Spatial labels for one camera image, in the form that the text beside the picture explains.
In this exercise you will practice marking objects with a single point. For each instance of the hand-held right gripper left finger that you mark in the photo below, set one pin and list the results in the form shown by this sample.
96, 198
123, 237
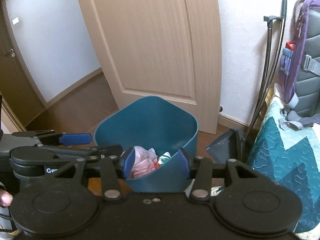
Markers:
130, 163

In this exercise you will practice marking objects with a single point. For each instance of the person's left hand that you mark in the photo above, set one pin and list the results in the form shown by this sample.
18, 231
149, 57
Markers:
5, 198

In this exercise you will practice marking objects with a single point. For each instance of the dark brown door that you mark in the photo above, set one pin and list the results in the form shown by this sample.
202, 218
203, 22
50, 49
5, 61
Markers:
15, 85

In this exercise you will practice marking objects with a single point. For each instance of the teal plastic trash bin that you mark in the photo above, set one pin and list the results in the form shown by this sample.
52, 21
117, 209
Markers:
155, 120

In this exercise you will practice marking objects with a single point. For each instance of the light wooden door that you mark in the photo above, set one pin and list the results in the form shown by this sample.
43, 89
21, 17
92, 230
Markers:
150, 42

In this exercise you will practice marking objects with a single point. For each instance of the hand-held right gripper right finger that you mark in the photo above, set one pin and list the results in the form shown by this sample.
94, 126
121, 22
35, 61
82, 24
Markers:
183, 162

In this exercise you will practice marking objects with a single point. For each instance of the purple grey backpack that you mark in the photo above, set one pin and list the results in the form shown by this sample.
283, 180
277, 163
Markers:
310, 92

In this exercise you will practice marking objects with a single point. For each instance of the teal cream zigzag quilt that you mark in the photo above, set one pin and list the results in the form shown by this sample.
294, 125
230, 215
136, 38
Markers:
287, 155

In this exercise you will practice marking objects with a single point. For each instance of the pink plastic bag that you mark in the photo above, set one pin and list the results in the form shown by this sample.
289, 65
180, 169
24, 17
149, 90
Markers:
143, 165

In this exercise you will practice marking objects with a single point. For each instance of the red mesh bag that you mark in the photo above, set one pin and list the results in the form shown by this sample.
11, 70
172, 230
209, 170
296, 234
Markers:
156, 165

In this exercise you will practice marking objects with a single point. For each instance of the white wall switch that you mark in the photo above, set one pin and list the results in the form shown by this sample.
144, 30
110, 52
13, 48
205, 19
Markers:
16, 20

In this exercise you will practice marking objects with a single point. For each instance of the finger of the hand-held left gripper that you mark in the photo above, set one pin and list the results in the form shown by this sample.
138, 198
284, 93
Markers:
105, 151
75, 139

